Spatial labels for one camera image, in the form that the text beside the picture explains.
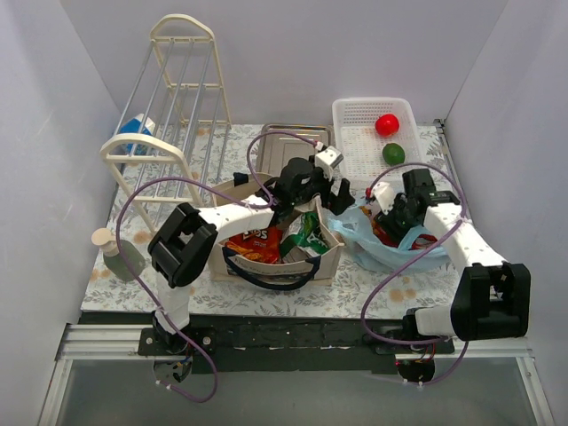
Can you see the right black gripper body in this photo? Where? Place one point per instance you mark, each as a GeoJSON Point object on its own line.
{"type": "Point", "coordinates": [390, 217]}

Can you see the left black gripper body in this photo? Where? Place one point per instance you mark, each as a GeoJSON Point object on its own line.
{"type": "Point", "coordinates": [335, 195]}

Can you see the light blue plastic grocery bag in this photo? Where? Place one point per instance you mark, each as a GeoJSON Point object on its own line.
{"type": "Point", "coordinates": [354, 227]}

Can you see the green snack bag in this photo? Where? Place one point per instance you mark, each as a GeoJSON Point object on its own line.
{"type": "Point", "coordinates": [308, 238]}

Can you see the green lime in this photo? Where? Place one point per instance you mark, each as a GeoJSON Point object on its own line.
{"type": "Point", "coordinates": [393, 154]}

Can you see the red tomato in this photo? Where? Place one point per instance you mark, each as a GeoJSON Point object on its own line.
{"type": "Point", "coordinates": [387, 125]}

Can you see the beige canvas tote bag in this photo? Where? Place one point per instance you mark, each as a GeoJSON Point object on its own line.
{"type": "Point", "coordinates": [296, 264]}

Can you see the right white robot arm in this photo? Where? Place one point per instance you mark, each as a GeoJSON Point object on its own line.
{"type": "Point", "coordinates": [492, 299]}

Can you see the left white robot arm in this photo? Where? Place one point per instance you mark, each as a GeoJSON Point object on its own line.
{"type": "Point", "coordinates": [182, 246]}

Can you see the metal baking tray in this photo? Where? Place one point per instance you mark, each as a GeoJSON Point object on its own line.
{"type": "Point", "coordinates": [275, 150]}

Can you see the floral table mat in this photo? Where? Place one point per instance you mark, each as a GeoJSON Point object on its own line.
{"type": "Point", "coordinates": [342, 298]}

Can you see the white plastic basket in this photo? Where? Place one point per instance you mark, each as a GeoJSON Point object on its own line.
{"type": "Point", "coordinates": [362, 147]}

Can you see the orange Doritos chip bag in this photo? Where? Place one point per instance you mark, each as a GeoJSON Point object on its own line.
{"type": "Point", "coordinates": [261, 246]}

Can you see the cream shoe rack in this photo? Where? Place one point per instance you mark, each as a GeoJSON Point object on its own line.
{"type": "Point", "coordinates": [179, 86]}

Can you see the blue white carton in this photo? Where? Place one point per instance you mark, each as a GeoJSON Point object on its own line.
{"type": "Point", "coordinates": [134, 125]}

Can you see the green soap dispenser bottle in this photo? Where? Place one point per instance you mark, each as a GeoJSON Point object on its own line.
{"type": "Point", "coordinates": [122, 258]}

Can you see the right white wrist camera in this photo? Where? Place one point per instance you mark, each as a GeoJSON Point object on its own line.
{"type": "Point", "coordinates": [380, 198]}

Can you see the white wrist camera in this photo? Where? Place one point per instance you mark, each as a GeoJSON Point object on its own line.
{"type": "Point", "coordinates": [380, 198]}
{"type": "Point", "coordinates": [328, 160]}

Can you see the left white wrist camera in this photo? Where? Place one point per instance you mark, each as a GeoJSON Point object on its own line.
{"type": "Point", "coordinates": [328, 160]}

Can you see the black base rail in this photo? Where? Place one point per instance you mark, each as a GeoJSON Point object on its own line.
{"type": "Point", "coordinates": [276, 344]}

